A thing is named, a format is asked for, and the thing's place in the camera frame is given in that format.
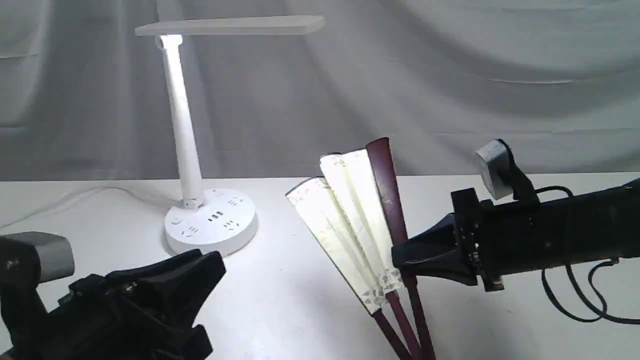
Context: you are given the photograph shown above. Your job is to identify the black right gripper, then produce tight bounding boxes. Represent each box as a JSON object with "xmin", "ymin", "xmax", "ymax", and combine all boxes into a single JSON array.
[{"xmin": 391, "ymin": 187, "xmax": 505, "ymax": 292}]

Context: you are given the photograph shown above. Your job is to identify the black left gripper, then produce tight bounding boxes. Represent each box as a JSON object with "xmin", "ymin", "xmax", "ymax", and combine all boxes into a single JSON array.
[{"xmin": 30, "ymin": 249, "xmax": 226, "ymax": 360}]

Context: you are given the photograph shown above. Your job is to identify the folding paper fan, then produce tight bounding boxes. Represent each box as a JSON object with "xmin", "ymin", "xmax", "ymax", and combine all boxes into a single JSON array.
[{"xmin": 285, "ymin": 137, "xmax": 437, "ymax": 360}]

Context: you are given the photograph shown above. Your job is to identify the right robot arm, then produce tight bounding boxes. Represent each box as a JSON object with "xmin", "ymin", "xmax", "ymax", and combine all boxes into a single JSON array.
[{"xmin": 391, "ymin": 179, "xmax": 640, "ymax": 292}]

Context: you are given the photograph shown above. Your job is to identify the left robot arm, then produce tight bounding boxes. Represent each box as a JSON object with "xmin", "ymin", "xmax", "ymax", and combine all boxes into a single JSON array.
[{"xmin": 1, "ymin": 250, "xmax": 227, "ymax": 360}]

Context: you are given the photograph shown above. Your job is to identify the white desk lamp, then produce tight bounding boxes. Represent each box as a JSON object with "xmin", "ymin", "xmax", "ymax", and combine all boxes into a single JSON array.
[{"xmin": 135, "ymin": 14, "xmax": 325, "ymax": 256}]

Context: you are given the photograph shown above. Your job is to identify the grey backdrop cloth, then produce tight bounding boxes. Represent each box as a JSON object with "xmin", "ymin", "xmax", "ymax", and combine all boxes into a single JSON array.
[{"xmin": 0, "ymin": 0, "xmax": 640, "ymax": 182}]

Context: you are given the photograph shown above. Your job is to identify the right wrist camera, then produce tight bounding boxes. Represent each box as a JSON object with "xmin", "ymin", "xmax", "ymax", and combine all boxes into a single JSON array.
[{"xmin": 475, "ymin": 138, "xmax": 540, "ymax": 204}]

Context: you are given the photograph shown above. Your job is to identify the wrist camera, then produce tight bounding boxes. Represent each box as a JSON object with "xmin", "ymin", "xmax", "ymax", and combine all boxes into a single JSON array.
[
  {"xmin": 0, "ymin": 231, "xmax": 75, "ymax": 286},
  {"xmin": 475, "ymin": 138, "xmax": 540, "ymax": 204}
]

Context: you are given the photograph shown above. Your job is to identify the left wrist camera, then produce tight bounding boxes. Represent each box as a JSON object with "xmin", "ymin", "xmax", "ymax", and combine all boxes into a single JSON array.
[{"xmin": 0, "ymin": 231, "xmax": 75, "ymax": 286}]

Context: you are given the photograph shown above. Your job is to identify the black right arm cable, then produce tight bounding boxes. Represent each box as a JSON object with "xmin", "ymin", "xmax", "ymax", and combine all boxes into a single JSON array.
[{"xmin": 535, "ymin": 186, "xmax": 640, "ymax": 326}]

